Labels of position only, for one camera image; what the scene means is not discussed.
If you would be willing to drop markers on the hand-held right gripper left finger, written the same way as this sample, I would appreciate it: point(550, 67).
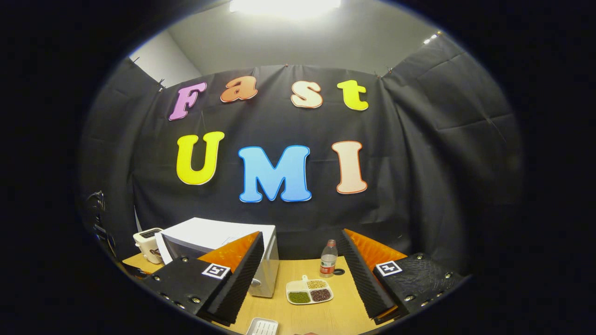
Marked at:
point(242, 284)

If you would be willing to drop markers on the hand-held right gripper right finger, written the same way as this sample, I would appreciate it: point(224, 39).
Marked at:
point(363, 279)

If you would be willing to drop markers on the white microwave oven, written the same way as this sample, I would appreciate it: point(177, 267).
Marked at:
point(209, 232)

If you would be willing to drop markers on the clear plastic bottle red label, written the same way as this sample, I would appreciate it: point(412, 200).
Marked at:
point(328, 260)

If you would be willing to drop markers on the white toaster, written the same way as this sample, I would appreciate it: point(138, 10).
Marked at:
point(146, 244)

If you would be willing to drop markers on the white ribbed tray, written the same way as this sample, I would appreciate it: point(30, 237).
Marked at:
point(262, 327)

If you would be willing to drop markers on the white divided plate of beans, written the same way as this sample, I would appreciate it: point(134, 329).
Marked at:
point(309, 291)

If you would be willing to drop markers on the small ceiling light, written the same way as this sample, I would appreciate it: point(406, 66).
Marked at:
point(430, 38)

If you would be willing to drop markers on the large ceiling light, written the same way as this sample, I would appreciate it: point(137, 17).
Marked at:
point(284, 7)

